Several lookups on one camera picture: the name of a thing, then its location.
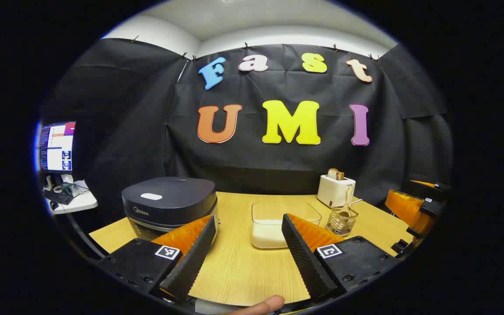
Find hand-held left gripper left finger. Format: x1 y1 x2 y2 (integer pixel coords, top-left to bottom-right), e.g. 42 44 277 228
97 214 217 305

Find white toaster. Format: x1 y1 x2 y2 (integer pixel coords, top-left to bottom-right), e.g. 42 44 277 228
317 174 356 208

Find black backdrop cloth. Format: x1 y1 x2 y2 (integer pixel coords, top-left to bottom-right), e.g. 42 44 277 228
42 37 454 219

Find metal wire chopstick holder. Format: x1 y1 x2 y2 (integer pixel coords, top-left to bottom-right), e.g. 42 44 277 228
325 206 360 238

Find black keyboard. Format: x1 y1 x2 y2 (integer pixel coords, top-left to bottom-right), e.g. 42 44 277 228
44 190 74 205

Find wooden spoon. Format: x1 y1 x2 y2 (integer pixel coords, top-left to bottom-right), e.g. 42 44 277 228
337 186 355 228

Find clear plastic rice container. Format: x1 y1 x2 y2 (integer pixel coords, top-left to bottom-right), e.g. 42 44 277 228
251 201 322 250

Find white side table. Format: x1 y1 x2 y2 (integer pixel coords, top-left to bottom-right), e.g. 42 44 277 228
44 179 98 215

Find computer monitor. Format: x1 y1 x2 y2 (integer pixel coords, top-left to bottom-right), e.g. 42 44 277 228
38 121 77 173

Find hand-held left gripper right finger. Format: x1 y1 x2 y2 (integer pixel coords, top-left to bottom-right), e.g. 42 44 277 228
281 213 399 305

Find black and silver rice cooker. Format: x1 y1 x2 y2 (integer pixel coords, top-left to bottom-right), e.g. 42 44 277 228
122 176 220 241

